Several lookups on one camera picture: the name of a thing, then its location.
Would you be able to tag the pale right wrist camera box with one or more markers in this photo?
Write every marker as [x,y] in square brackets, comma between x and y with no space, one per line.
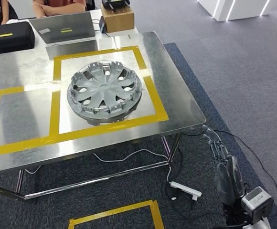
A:
[258,202]

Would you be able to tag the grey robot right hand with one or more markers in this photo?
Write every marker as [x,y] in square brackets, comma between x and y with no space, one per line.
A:
[229,180]

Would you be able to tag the black box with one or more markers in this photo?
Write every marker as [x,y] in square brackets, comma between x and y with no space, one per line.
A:
[11,38]

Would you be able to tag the brown cardboard box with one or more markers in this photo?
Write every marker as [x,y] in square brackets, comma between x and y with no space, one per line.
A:
[118,19]

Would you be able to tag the white table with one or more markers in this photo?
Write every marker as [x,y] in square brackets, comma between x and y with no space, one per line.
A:
[96,15]

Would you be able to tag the small black adapter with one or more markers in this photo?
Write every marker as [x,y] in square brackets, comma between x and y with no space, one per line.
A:
[102,24]

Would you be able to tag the white display plinth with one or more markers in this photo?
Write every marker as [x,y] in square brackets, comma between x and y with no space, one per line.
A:
[234,9]

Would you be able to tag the stainless steel workbench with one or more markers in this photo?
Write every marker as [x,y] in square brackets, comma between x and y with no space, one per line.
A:
[176,104]

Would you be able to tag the white power strip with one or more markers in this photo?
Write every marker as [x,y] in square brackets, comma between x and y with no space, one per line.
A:
[185,189]

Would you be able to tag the grey plastic wheel hubcap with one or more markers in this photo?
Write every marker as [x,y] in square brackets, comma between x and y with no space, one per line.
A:
[104,91]

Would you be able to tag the grey device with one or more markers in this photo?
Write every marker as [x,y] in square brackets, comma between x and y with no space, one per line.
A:
[62,30]

